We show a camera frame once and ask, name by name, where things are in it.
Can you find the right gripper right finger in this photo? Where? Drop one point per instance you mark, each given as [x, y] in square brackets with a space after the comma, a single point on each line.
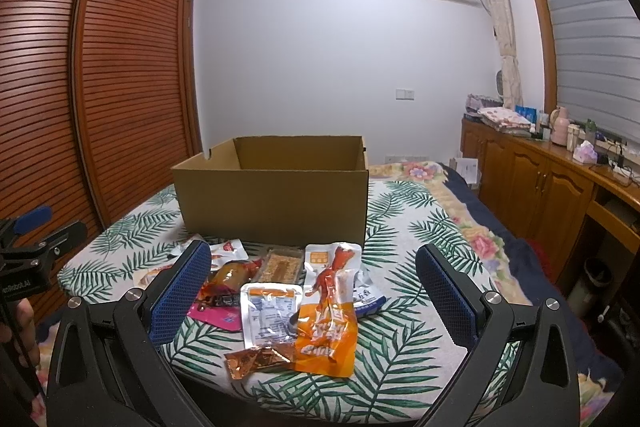
[541, 389]

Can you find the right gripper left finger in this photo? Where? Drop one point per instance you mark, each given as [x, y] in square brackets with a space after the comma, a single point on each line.
[106, 367]

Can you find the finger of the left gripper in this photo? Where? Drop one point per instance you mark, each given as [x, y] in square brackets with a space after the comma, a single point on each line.
[63, 241]
[26, 223]

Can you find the brown sausage pink packet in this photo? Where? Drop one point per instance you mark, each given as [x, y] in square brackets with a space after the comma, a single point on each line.
[218, 301]

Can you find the small copper foil packet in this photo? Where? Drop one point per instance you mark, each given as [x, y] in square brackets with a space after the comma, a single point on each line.
[242, 363]

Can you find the silver orange-label snack pouch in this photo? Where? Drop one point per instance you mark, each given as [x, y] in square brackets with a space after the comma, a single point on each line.
[267, 310]

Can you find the white blue snack pouch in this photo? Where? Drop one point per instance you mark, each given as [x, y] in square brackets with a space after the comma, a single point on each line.
[368, 299]

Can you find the white red snack pouch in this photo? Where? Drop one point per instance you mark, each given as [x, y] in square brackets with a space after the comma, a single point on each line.
[220, 253]

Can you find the orange snack packet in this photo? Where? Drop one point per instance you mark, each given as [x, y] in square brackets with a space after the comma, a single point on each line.
[327, 326]

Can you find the clear grain bar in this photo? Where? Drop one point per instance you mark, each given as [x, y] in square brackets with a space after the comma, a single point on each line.
[280, 265]

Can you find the red chicken-feet snack pouch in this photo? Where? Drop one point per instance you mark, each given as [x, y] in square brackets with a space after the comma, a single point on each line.
[332, 266]

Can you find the person's left hand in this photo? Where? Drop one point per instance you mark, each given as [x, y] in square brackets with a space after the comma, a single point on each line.
[25, 320]

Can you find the floral bed blanket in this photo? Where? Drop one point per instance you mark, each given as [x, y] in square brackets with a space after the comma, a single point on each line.
[514, 267]

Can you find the palm leaf print bedsheet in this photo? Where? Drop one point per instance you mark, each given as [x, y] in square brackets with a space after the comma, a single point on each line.
[404, 357]

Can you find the wooden sideboard cabinet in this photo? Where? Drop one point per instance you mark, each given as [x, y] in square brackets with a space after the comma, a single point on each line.
[539, 193]

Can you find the white paper bag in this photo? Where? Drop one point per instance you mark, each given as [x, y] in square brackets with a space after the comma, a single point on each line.
[467, 168]

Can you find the pink tissue pack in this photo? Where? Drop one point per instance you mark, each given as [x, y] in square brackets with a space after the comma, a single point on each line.
[585, 153]

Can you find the folded floral cloth stack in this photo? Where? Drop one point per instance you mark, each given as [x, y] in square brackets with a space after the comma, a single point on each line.
[505, 120]

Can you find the pink thermos jug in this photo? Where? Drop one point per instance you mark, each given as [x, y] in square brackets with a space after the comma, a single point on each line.
[559, 123]

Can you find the brown cardboard box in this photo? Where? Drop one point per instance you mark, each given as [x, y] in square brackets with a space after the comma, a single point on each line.
[290, 190]

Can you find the blue white box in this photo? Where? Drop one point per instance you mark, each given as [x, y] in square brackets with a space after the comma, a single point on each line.
[529, 113]

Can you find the white small fan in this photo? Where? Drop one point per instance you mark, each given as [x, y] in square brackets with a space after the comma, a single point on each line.
[499, 84]

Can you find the grey window blind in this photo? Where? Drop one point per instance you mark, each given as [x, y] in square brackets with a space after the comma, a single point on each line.
[596, 48]

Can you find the beige curtain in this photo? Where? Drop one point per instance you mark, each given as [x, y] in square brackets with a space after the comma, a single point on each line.
[502, 18]

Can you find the white wall switch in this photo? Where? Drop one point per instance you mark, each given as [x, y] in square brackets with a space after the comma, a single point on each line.
[404, 95]

